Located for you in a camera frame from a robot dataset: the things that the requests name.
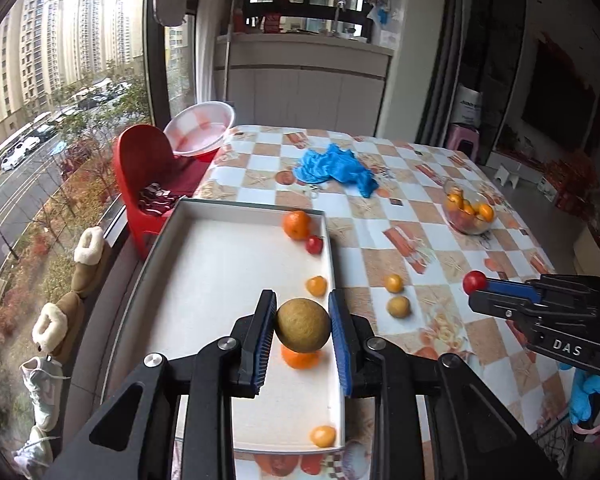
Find red plastic chair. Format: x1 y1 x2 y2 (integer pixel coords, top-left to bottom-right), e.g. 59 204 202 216
112 124 216 259

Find small white step stool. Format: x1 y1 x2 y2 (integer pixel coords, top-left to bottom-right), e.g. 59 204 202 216
497 163 526 191

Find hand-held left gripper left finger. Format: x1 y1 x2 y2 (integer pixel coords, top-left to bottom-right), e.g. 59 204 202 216
42 289 278 480

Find large orange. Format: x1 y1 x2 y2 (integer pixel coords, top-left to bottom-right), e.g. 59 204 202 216
283 210 313 241

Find white cardboard box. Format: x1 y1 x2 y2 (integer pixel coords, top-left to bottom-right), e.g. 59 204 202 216
100 198 348 456

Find white cabinet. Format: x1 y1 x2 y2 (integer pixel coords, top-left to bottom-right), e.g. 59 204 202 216
215 34 397 137

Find red gift boxes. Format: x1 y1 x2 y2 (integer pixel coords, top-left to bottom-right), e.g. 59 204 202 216
536 157 600 217

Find wall television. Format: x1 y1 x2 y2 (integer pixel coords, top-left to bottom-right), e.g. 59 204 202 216
521 41 597 155

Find white plastic basin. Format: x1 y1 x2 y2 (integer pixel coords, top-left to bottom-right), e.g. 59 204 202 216
163 101 235 163

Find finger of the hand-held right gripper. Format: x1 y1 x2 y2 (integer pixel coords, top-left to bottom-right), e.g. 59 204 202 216
469 291 533 331
485 275 546 303

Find brown round fruit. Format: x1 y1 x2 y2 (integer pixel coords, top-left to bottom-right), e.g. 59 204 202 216
386 295 411 319
274 297 332 353

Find person's right hand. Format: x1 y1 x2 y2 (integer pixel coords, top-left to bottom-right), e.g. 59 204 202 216
560 363 600 429

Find white bag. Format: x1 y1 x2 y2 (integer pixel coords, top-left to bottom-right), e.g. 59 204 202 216
452 84 484 126

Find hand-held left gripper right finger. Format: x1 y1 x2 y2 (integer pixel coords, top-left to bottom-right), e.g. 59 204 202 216
328 289 563 480

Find glass bowl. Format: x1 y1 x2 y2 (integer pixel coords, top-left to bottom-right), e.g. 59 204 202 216
442 182 497 236

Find dark red cloth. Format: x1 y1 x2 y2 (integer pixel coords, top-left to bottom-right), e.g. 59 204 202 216
138 183 179 212

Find pink stool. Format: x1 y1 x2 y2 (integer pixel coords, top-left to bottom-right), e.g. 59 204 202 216
445 124 481 162

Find blue cloth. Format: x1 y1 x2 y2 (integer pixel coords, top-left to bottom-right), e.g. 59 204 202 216
293 143 380 198

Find white sneaker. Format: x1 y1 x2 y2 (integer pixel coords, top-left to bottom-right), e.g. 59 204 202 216
12 425 62 480
20 356 67 432

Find brown fur-lined boot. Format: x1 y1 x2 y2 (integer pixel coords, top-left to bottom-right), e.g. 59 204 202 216
71 226 106 297
32 292 84 357

